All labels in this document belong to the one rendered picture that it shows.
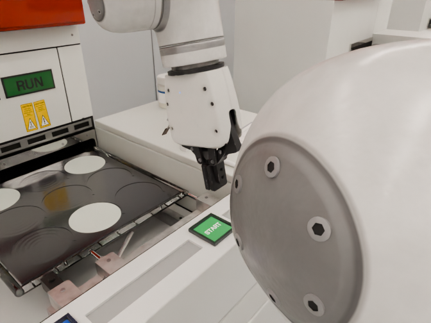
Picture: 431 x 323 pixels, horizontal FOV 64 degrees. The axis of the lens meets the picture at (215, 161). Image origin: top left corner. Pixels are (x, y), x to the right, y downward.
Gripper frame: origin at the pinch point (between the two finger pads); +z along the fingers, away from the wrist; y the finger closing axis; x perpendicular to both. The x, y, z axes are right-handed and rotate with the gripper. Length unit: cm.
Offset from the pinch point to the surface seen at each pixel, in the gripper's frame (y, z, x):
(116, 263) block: -14.3, 13.0, -11.5
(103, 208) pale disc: -29.9, 10.5, -3.4
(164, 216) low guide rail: -26.0, 17.6, 8.0
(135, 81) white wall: -212, 5, 143
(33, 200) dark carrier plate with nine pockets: -43.4, 7.6, -11.4
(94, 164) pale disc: -48.0, 6.7, 6.4
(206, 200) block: -14.8, 12.9, 11.4
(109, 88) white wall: -212, 5, 117
